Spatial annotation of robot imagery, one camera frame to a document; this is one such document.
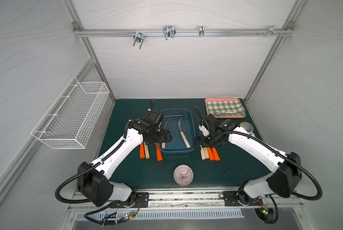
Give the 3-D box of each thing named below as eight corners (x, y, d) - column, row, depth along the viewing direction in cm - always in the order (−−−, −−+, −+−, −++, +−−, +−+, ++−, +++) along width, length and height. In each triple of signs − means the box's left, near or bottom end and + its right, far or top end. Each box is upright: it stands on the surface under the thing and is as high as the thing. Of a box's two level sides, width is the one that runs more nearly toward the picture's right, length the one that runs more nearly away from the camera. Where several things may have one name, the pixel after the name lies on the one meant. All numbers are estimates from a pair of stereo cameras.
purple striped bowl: (173, 185, 80) (173, 183, 76) (173, 167, 86) (173, 164, 82) (193, 185, 80) (194, 183, 76) (191, 167, 86) (192, 164, 82)
